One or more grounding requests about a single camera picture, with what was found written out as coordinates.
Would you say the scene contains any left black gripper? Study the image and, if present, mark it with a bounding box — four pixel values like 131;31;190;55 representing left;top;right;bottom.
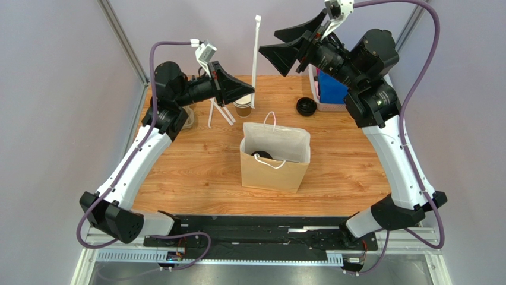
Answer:
175;62;255;109

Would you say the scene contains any stack of paper cups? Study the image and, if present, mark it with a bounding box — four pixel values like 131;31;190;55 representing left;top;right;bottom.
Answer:
233;94;252;118

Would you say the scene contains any white straw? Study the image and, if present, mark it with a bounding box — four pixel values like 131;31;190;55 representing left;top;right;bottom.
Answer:
251;15;261;88
207;99;215;129
214;102;236;126

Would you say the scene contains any cardboard cup carrier tray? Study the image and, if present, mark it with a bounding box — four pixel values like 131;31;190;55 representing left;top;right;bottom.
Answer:
182;106;195;130

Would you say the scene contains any black plastic cup lid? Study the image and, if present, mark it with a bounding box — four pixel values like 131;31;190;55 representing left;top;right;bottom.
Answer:
251;150;273;160

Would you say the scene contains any brown paper bag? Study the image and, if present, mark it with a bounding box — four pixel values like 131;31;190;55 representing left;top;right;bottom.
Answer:
239;111;311;193

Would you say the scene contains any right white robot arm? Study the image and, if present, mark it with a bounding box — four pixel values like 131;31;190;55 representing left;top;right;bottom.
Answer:
259;11;448;241

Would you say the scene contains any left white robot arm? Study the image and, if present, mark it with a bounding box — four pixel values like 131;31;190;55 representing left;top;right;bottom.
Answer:
79;61;255;243

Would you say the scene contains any stack of black lids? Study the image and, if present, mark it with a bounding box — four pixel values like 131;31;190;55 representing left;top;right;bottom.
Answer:
296;97;317;116

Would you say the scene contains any blue folded towel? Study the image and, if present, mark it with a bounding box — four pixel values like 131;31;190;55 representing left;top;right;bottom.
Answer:
317;69;348;105

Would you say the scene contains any white plastic basket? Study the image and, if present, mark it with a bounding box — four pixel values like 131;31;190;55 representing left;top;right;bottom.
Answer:
308;65;346;112

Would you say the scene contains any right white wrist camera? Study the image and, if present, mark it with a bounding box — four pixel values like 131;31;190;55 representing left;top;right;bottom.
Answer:
322;0;355;38

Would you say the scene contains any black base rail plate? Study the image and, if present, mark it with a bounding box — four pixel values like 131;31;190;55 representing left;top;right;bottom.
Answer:
143;214;378;261

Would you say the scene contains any white slotted cable duct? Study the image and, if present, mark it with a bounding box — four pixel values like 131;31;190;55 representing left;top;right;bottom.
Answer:
90;248;344;267

